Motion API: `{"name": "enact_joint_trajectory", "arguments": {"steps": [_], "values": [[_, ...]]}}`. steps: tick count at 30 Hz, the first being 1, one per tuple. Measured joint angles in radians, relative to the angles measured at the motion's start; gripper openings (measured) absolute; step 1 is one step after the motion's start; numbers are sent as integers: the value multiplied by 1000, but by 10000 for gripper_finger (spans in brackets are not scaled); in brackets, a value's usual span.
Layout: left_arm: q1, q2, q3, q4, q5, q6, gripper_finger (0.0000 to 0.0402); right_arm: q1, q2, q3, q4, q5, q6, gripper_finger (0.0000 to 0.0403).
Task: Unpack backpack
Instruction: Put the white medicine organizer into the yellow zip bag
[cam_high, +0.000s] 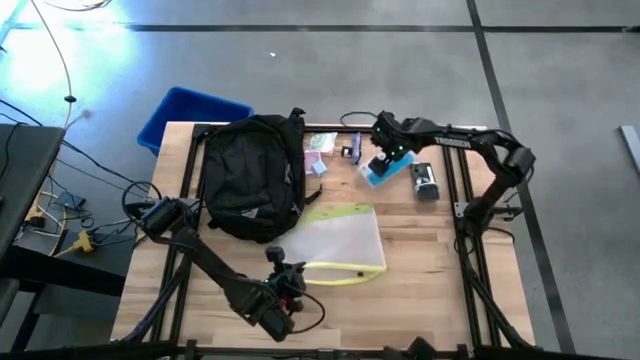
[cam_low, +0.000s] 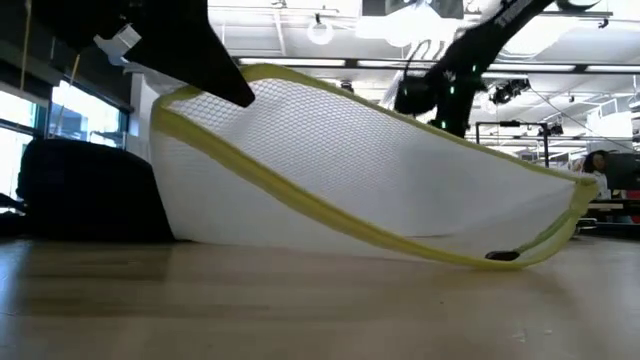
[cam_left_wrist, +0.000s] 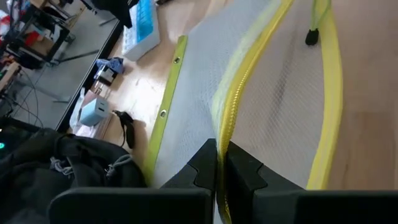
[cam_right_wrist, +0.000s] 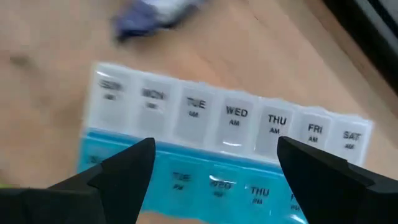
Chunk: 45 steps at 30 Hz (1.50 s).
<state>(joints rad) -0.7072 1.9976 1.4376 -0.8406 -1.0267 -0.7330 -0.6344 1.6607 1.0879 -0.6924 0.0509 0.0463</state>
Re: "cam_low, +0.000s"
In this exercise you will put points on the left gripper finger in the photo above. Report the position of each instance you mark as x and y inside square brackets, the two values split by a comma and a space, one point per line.
[195, 55]

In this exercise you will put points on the white mesh pouch yellow trim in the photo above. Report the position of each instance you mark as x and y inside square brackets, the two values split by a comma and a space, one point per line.
[350, 175]

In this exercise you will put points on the black backpack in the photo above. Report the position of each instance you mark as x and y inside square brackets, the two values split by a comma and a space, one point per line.
[90, 195]

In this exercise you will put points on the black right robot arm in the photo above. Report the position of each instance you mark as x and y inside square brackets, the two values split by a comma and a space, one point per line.
[500, 30]

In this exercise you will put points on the black hanging projector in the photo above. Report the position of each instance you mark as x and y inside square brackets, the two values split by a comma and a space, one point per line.
[507, 91]

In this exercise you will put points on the black round spotlight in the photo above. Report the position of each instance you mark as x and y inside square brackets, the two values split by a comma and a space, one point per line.
[346, 85]

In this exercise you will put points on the round white pendant lamp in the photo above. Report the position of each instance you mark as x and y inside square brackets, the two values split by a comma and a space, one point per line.
[320, 32]

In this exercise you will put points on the person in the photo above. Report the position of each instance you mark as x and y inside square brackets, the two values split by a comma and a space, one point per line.
[597, 172]

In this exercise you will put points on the wooden workbench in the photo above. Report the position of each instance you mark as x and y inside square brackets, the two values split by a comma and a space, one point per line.
[615, 205]

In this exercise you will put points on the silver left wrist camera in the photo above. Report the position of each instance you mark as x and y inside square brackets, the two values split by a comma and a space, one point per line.
[120, 42]

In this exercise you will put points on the black metal stand frame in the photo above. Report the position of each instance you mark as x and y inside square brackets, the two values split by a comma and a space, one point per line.
[510, 123]

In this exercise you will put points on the long strip light rail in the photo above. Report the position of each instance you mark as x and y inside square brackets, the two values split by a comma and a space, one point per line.
[300, 62]

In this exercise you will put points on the black aluminium table frame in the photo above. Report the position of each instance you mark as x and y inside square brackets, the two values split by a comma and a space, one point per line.
[615, 231]

